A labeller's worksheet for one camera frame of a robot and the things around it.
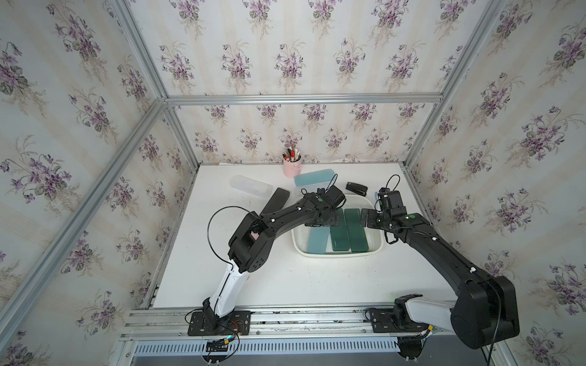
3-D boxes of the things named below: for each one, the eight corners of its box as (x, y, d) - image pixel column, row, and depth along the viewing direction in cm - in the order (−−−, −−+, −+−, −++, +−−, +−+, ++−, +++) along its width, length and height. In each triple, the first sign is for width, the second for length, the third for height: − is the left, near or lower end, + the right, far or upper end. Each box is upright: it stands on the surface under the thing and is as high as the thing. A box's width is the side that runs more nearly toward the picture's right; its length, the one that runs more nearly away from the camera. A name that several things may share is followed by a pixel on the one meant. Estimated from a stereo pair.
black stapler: (345, 189, 112) (346, 185, 109) (347, 184, 114) (348, 180, 111) (365, 196, 109) (367, 192, 107) (367, 191, 111) (368, 187, 109)
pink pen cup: (283, 178, 115) (283, 164, 108) (284, 166, 121) (283, 152, 113) (301, 178, 115) (301, 164, 108) (300, 167, 121) (301, 152, 113)
